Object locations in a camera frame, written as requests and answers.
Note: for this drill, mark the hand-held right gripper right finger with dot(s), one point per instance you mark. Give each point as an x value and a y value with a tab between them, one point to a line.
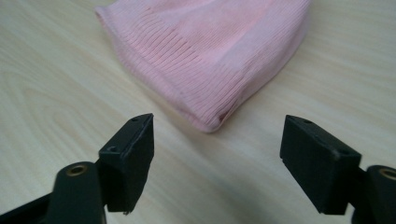
317	165

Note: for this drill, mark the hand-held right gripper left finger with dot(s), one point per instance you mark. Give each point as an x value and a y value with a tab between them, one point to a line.
129	165

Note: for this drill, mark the pink ribbed knit garment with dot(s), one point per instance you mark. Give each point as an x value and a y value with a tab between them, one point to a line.
205	59

